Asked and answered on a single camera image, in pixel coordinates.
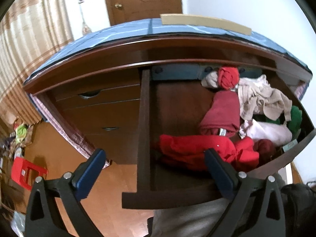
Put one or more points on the shallow cardboard box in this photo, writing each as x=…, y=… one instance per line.
x=205, y=21

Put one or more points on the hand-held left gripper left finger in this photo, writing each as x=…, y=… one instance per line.
x=91, y=167

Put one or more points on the red rolled sock ball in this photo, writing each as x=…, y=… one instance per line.
x=228, y=76

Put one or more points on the green garment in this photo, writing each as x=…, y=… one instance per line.
x=296, y=118

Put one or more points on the beige striped curtain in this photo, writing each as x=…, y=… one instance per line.
x=32, y=42

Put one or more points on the brown wooden door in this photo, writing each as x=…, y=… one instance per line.
x=145, y=0

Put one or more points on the dark red rolled ball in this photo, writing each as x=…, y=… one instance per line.
x=265, y=148

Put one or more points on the dark red garment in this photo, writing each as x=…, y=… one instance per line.
x=222, y=111

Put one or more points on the dark cloth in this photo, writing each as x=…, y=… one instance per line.
x=298, y=207

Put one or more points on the curtain tassel tieback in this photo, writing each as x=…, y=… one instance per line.
x=85, y=27

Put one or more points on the pink striped bed skirt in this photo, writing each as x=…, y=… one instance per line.
x=66, y=128

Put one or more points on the blue plaid bed sheet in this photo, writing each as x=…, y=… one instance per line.
x=118, y=32

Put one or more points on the cream underwear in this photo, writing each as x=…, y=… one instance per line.
x=250, y=88

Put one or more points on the pale pink garment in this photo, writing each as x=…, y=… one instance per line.
x=271, y=132

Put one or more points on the closed wooden drawer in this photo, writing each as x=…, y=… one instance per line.
x=116, y=92
x=118, y=118

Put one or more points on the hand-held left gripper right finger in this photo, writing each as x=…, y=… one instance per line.
x=219, y=170

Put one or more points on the person's grey trousers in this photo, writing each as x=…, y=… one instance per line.
x=192, y=219

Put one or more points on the wooden drawer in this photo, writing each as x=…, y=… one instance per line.
x=177, y=103
x=116, y=92
x=118, y=118

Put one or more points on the bright red garment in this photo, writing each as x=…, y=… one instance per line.
x=192, y=148

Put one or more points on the green plastic bag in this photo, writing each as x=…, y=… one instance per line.
x=21, y=131

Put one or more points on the beige underwear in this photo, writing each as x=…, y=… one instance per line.
x=274, y=103

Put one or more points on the small beige cloth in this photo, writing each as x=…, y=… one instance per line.
x=209, y=81

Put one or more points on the red plastic stool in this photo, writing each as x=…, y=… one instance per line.
x=19, y=170

